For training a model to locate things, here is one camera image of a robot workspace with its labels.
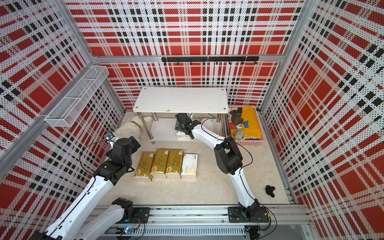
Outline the white two-tier shelf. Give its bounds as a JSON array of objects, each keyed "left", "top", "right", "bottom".
[{"left": 133, "top": 87, "right": 229, "bottom": 143}]

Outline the gold tissue pack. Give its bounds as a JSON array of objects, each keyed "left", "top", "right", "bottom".
[
  {"left": 150, "top": 149, "right": 170, "bottom": 178},
  {"left": 166, "top": 149, "right": 184, "bottom": 179},
  {"left": 134, "top": 152, "right": 155, "bottom": 182}
]

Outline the yellow printed cloth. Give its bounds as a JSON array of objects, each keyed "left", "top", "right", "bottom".
[{"left": 229, "top": 106, "right": 263, "bottom": 141}]

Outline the white plush toy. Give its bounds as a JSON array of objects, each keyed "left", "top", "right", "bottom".
[{"left": 114, "top": 115, "right": 154, "bottom": 142}]

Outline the gold tissue pack middle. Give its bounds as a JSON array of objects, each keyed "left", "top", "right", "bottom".
[{"left": 150, "top": 149, "right": 170, "bottom": 178}]

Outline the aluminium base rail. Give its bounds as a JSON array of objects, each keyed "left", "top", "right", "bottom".
[{"left": 86, "top": 205, "right": 317, "bottom": 240}]

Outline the white tissue pack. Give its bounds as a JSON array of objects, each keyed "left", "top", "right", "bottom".
[
  {"left": 176, "top": 131, "right": 192, "bottom": 141},
  {"left": 202, "top": 118, "right": 220, "bottom": 134},
  {"left": 181, "top": 154, "right": 198, "bottom": 179}
]

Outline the green circuit board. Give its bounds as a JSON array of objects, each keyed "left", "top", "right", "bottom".
[{"left": 115, "top": 226, "right": 136, "bottom": 235}]

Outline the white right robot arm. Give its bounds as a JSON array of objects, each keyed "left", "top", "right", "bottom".
[{"left": 176, "top": 113, "right": 263, "bottom": 222}]

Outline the small black object on floor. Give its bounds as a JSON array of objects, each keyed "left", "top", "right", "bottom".
[{"left": 265, "top": 185, "right": 276, "bottom": 198}]

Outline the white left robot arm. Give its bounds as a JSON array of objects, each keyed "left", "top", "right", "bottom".
[{"left": 30, "top": 137, "right": 141, "bottom": 240}]

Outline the white wire mesh basket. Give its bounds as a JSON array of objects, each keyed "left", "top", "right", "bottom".
[{"left": 45, "top": 65, "right": 109, "bottom": 128}]

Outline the gold tissue pack left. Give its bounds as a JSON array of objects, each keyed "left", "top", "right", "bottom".
[{"left": 134, "top": 152, "right": 155, "bottom": 182}]

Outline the gold tissue pack right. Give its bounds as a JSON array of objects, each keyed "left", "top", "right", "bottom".
[{"left": 166, "top": 149, "right": 184, "bottom": 179}]

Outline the black wall hook rail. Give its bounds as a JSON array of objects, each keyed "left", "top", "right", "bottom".
[{"left": 161, "top": 56, "right": 260, "bottom": 64}]

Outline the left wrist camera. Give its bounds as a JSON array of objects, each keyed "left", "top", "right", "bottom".
[{"left": 105, "top": 132, "right": 119, "bottom": 148}]

